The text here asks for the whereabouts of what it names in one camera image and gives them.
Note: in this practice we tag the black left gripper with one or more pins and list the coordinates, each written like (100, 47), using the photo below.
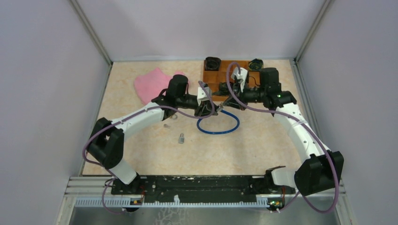
(205, 108)

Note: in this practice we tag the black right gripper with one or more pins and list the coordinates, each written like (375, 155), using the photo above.
(231, 101)

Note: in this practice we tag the brass padlock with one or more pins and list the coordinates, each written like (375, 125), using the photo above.
(174, 117)

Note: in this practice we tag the grey combination lock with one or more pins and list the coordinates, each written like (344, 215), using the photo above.
(181, 138)

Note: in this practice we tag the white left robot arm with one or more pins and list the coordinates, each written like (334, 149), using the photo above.
(106, 142)

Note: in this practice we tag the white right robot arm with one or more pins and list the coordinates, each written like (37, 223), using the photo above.
(321, 168)

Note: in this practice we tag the wooden compartment tray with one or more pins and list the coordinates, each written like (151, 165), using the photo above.
(213, 78)

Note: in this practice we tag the pink cloth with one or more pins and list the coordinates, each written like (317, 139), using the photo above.
(149, 86)

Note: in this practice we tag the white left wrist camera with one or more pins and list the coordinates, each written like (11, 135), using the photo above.
(202, 95)

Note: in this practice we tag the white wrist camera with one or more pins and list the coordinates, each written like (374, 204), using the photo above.
(202, 95)
(240, 75)

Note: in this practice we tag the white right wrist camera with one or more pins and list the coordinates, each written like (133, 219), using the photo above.
(240, 75)

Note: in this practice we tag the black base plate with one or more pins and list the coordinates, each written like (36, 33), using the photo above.
(200, 188)

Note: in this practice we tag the grey slotted cable duct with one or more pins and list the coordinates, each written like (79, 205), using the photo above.
(261, 201)

